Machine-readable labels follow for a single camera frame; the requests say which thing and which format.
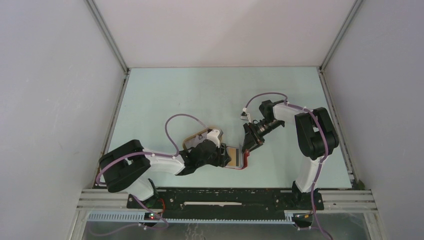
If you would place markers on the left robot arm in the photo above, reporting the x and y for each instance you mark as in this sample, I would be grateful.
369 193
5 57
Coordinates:
122 169

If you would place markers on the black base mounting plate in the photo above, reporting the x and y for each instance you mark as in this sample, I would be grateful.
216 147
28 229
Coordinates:
233 204

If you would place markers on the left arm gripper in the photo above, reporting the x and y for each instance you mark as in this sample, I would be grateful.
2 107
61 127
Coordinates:
222 159

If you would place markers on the aluminium frame rail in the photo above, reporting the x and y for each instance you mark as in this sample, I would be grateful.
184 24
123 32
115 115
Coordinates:
100 205

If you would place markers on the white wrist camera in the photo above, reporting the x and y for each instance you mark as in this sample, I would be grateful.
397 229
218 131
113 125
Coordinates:
245 115
215 135

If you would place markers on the gold card with stripe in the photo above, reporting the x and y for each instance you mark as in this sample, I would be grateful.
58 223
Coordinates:
234 153

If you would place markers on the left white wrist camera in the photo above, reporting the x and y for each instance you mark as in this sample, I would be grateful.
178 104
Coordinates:
215 135

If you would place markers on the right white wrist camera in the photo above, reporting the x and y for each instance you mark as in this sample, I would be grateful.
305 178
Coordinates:
245 115

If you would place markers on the red leather card holder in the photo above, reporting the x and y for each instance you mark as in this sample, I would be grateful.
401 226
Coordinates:
243 159

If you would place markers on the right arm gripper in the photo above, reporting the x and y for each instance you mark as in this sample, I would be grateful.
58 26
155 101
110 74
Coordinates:
252 139

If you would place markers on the beige oval plastic tray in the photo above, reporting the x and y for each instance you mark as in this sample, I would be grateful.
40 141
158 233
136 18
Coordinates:
193 140

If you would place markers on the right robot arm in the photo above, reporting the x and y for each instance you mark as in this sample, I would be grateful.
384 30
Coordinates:
316 137

